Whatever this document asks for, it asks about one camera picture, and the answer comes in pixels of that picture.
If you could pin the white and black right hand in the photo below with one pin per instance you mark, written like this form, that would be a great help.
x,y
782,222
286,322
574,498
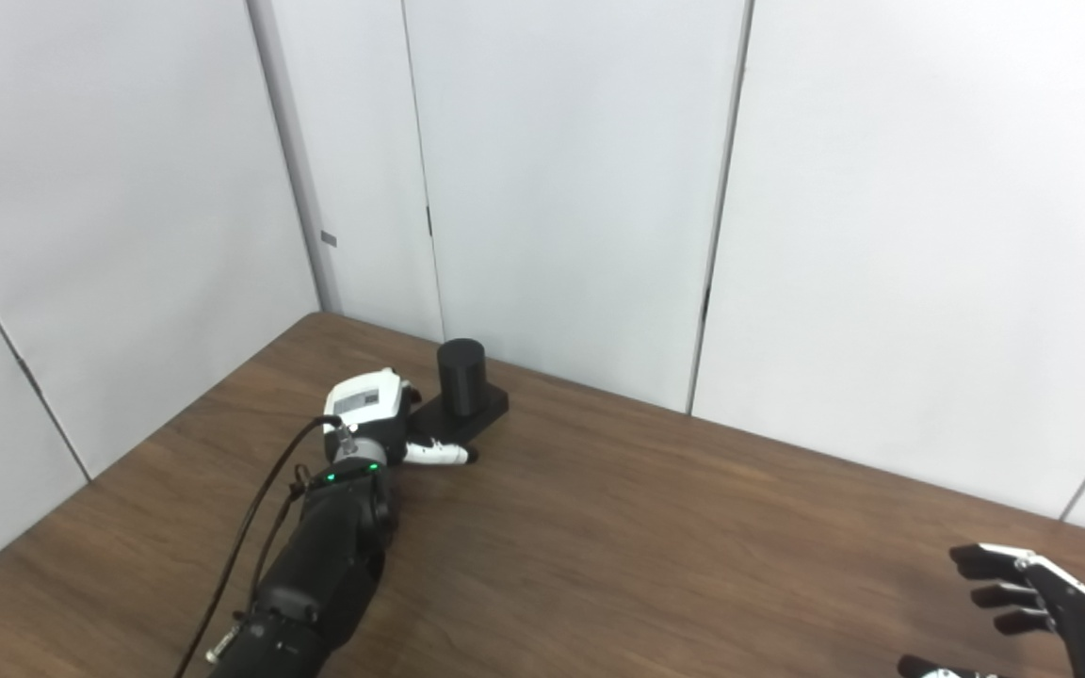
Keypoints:
x,y
1084,631

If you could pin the white and black left hand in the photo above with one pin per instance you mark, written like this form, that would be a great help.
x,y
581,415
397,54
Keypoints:
x,y
368,400

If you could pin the black peg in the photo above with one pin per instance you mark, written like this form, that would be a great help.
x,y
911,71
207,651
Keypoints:
x,y
461,381

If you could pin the grey wall post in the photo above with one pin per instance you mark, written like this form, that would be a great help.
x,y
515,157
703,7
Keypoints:
x,y
293,160

